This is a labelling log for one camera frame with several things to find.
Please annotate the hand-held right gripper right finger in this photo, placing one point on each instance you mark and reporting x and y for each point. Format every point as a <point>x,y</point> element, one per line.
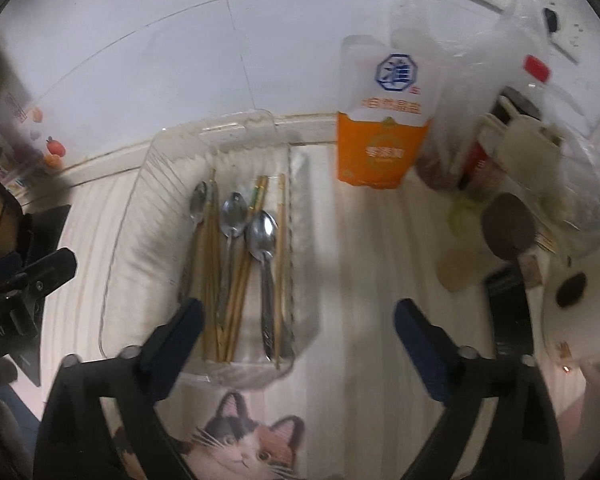
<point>420,345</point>

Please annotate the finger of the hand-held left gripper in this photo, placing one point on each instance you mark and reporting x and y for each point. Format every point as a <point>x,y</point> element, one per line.
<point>40,275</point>
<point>0,267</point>

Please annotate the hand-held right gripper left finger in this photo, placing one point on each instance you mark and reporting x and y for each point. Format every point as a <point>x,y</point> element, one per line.
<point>180,342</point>

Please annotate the clear plastic container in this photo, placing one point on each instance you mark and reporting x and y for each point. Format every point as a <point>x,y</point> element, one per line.
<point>140,220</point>

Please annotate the metal spoon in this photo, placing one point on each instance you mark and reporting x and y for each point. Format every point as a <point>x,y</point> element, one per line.
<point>261,237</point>
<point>232,217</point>
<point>198,207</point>

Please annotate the person's left forearm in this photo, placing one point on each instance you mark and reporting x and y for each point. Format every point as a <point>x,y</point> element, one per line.
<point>2,440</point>

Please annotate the black smartphone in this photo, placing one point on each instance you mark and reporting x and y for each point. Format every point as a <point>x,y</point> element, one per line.
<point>510,310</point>

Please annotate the brown-lidded spice jar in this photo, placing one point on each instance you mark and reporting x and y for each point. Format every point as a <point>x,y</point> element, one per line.
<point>507,227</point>

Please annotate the pink and cream electric kettle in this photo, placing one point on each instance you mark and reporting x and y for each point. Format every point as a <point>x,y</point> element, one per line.
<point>590,320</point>

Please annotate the orange and white salt bag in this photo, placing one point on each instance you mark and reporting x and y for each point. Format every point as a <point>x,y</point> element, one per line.
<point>380,150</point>

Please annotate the clear plastic bag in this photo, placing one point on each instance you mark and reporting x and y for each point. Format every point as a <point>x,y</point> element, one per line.
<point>470,60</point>

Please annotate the red-capped plastic bottle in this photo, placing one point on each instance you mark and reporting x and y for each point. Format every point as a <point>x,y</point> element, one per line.
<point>537,67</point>

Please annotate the black power plug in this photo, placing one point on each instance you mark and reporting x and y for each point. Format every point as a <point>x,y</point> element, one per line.
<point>551,20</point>

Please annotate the orange wedge wall sticker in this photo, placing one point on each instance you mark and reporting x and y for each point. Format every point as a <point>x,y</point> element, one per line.
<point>53,161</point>

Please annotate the round orange fruit wall sticker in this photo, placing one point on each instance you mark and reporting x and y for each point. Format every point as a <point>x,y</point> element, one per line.
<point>56,147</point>

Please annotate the orange slice wall sticker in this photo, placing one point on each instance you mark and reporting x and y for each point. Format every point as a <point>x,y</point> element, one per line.
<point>37,115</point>

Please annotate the red seal wall sticker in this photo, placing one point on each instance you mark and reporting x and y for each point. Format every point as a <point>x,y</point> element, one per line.
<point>16,107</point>

